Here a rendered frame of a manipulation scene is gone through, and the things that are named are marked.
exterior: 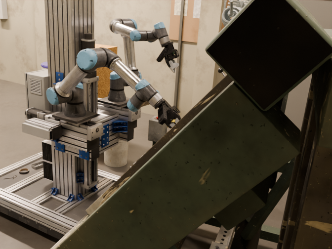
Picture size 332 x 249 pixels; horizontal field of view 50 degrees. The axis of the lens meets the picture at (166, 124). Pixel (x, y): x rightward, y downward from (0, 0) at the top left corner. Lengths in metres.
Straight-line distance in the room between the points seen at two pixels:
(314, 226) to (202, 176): 0.22
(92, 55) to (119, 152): 2.10
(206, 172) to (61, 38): 2.35
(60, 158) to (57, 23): 1.07
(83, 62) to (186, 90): 3.54
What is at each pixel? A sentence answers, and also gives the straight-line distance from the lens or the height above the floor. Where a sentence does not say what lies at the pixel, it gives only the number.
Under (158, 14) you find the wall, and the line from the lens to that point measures 5.61.
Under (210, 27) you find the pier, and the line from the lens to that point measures 5.12.
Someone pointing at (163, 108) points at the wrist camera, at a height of 1.30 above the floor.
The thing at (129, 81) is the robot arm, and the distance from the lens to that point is 2.11.
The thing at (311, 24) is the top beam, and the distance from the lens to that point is 0.39.
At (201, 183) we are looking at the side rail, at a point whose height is 1.63.
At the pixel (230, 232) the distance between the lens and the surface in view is 1.44.
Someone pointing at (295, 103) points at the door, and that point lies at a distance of 5.01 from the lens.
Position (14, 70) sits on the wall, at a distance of 7.96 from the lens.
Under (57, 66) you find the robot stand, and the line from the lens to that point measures 2.79.
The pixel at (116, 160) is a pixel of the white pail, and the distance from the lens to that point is 4.06.
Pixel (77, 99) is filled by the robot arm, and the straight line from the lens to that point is 2.50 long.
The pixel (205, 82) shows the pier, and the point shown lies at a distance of 5.23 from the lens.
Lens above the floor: 1.85
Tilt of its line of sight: 20 degrees down
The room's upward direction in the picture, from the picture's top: 4 degrees clockwise
